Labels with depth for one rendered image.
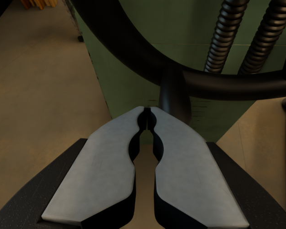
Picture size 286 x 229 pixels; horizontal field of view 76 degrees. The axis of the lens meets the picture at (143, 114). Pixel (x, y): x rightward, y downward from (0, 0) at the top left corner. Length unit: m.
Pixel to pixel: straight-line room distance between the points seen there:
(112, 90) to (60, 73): 0.75
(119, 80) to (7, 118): 0.83
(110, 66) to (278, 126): 0.91
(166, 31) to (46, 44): 1.17
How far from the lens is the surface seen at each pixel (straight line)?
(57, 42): 1.45
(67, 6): 1.28
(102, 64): 0.44
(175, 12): 0.35
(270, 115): 1.15
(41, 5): 1.80
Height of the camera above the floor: 0.84
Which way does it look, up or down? 61 degrees down
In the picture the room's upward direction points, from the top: 2 degrees counter-clockwise
